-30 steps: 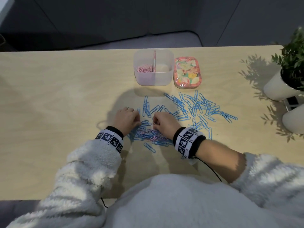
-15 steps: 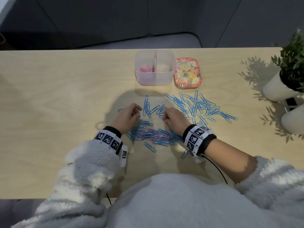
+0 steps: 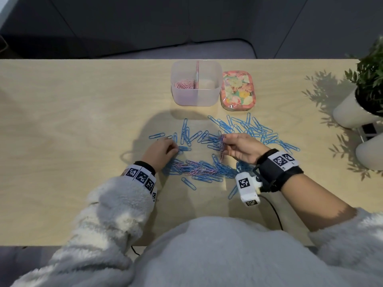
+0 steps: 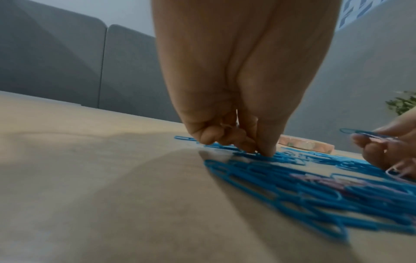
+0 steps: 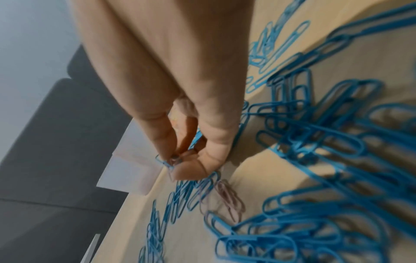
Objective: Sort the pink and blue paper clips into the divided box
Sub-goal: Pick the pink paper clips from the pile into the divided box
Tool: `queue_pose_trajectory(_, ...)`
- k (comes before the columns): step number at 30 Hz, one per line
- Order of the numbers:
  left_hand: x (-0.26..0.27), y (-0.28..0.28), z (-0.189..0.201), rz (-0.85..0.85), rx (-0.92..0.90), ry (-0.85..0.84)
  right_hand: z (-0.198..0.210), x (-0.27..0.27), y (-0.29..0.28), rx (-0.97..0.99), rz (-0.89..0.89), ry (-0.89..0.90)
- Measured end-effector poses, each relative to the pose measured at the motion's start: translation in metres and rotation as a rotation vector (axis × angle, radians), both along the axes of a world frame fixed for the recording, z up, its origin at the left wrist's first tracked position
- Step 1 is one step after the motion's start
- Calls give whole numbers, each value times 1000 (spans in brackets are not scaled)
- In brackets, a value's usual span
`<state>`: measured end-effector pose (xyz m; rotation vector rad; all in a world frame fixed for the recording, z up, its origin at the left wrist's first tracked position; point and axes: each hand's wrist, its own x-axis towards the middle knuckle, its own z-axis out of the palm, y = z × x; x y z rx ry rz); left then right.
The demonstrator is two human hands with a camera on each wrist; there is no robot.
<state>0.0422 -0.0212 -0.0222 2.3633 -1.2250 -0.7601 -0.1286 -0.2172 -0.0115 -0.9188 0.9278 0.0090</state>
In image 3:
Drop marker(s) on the small black marker card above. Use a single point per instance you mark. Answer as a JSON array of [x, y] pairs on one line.
[[368, 129]]

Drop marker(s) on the pink floral container lid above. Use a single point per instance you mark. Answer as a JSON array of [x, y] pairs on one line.
[[238, 91]]

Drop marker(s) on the single blue paper clip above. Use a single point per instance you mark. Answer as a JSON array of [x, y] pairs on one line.
[[156, 135]]

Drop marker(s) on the person's right hand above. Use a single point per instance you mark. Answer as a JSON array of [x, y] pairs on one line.
[[244, 147]]

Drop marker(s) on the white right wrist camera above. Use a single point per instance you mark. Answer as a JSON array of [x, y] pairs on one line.
[[248, 188]]

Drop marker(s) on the green plant in white pot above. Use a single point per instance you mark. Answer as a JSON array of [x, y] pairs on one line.
[[371, 152], [348, 113]]

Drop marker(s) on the marker-printed wristband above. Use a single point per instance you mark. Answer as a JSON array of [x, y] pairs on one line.
[[140, 176], [278, 170]]

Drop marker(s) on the grey bench seat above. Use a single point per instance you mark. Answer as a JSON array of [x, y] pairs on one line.
[[27, 263], [194, 52]]

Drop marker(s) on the left marker-printed wristband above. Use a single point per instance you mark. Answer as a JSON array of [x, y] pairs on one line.
[[140, 176]]

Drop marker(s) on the heap of pink paper clips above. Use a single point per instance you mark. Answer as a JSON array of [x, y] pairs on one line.
[[184, 84]]

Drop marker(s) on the white side desk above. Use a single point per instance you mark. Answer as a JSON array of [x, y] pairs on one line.
[[6, 7]]

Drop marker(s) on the person's white fleece torso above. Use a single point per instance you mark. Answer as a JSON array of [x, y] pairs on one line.
[[227, 257]]

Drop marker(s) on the clear divided plastic container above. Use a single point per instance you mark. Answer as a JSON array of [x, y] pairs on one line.
[[196, 97]]

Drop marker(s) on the person's left hand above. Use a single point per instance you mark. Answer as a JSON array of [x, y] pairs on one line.
[[161, 152]]

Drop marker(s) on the pile of blue pink paperclips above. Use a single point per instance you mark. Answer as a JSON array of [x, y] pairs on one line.
[[203, 170]]

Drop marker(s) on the person's right forearm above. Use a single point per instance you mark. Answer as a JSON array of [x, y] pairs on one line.
[[317, 203]]

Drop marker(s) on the person's left forearm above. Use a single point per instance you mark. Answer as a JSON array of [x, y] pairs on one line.
[[104, 224]]

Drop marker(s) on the right marker-printed wristband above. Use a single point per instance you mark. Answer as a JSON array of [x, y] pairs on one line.
[[278, 170]]

